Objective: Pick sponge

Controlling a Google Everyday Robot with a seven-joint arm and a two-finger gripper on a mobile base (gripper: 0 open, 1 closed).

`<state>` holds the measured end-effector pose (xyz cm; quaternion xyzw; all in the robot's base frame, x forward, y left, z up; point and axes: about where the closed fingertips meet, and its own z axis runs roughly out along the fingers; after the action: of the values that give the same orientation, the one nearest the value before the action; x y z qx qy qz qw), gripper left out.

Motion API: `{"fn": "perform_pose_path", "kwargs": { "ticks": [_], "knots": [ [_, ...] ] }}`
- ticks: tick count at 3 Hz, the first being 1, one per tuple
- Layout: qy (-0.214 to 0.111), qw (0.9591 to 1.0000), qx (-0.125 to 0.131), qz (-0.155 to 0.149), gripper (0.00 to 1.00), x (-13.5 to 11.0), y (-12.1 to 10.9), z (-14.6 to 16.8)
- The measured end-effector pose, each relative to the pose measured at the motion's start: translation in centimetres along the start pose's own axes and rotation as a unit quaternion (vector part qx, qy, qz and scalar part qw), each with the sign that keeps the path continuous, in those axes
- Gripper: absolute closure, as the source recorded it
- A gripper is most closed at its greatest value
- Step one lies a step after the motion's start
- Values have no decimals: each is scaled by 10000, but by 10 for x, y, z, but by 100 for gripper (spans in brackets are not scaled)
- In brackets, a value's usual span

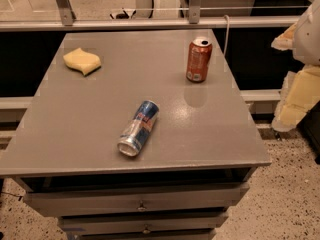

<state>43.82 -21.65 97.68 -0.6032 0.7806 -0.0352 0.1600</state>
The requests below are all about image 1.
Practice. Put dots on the yellow foam-padded gripper finger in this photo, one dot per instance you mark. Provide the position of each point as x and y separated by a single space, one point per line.
299 94
285 40

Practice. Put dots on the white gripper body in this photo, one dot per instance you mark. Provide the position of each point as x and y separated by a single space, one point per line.
309 37

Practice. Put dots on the yellow sponge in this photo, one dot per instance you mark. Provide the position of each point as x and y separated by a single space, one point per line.
82 61

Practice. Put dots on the orange soda can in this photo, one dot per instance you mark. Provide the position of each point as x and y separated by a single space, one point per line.
199 54

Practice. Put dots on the grey drawer cabinet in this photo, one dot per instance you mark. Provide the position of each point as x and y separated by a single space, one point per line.
67 138

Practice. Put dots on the blue silver energy drink can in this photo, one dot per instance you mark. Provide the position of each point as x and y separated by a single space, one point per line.
135 135

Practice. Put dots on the upper drawer with knob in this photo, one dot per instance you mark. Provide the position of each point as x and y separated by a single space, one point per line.
130 200

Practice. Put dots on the drawer with knob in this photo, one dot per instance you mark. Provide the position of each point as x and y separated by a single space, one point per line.
130 200
144 222

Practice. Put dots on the lower drawer with knob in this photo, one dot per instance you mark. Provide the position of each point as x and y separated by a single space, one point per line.
144 222

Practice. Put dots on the metal railing frame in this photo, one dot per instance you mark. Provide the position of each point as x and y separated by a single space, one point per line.
82 15

